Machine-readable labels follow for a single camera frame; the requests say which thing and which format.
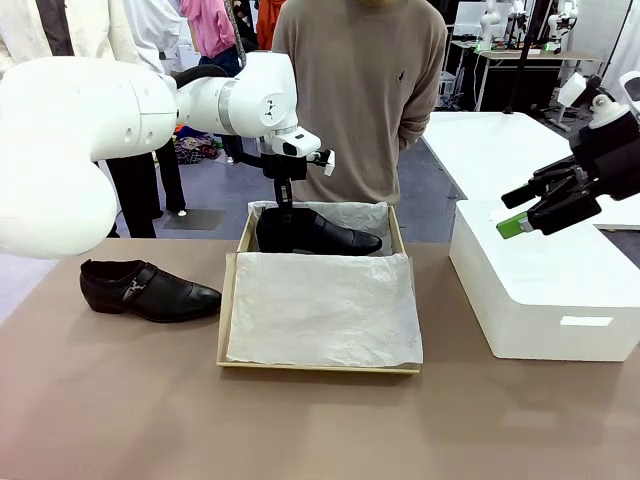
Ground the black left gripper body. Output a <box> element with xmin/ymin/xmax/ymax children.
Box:
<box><xmin>260</xmin><ymin>154</ymin><xmax>309</xmax><ymax>184</ymax></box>

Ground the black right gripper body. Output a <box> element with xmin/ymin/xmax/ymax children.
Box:
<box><xmin>570</xmin><ymin>115</ymin><xmax>640</xmax><ymax>202</ymax></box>

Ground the black leather buckle shoe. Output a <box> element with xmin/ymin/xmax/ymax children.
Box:
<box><xmin>79</xmin><ymin>258</ymin><xmax>223</xmax><ymax>324</ymax></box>
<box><xmin>255</xmin><ymin>206</ymin><xmax>384</xmax><ymax>255</ymax></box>

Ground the brown cardboard shoe box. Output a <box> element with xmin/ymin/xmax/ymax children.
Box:
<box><xmin>215</xmin><ymin>201</ymin><xmax>425</xmax><ymax>376</ymax></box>

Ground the white side table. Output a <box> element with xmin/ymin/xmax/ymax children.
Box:
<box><xmin>422</xmin><ymin>110</ymin><xmax>640</xmax><ymax>232</ymax></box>

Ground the white plastic storage bin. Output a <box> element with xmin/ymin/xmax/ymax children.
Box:
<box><xmin>448</xmin><ymin>199</ymin><xmax>640</xmax><ymax>362</ymax></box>

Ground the colourful clothes pile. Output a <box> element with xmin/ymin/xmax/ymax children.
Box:
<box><xmin>172</xmin><ymin>122</ymin><xmax>224</xmax><ymax>167</ymax></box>

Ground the dark grey floor mat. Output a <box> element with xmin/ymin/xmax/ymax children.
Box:
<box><xmin>160</xmin><ymin>208</ymin><xmax>227</xmax><ymax>232</ymax></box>

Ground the person in beige sweater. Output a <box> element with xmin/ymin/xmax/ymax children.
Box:
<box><xmin>271</xmin><ymin>0</ymin><xmax>449</xmax><ymax>207</ymax></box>

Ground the crumpled white tissue paper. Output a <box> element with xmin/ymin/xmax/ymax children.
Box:
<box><xmin>226</xmin><ymin>200</ymin><xmax>425</xmax><ymax>368</ymax></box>

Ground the black tripod pole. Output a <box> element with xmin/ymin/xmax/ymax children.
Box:
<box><xmin>501</xmin><ymin>0</ymin><xmax>535</xmax><ymax>117</ymax></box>

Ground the person in orange top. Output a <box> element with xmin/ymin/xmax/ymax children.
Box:
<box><xmin>255</xmin><ymin>0</ymin><xmax>289</xmax><ymax>52</ymax></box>

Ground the person in pink top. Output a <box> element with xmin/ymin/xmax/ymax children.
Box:
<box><xmin>179</xmin><ymin>0</ymin><xmax>246</xmax><ymax>165</ymax></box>

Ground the person in white shirt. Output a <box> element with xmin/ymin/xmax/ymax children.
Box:
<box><xmin>122</xmin><ymin>0</ymin><xmax>188</xmax><ymax>218</ymax></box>

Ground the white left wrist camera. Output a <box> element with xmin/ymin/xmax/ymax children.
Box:
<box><xmin>305</xmin><ymin>148</ymin><xmax>336</xmax><ymax>178</ymax></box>

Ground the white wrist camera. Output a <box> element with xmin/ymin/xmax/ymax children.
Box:
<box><xmin>558</xmin><ymin>72</ymin><xmax>626</xmax><ymax>130</ymax></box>
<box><xmin>305</xmin><ymin>148</ymin><xmax>336</xmax><ymax>178</ymax></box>

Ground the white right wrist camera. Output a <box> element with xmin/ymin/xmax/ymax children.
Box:
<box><xmin>558</xmin><ymin>72</ymin><xmax>626</xmax><ymax>130</ymax></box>

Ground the grey braided cable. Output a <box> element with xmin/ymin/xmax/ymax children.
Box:
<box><xmin>226</xmin><ymin>0</ymin><xmax>251</xmax><ymax>71</ymax></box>

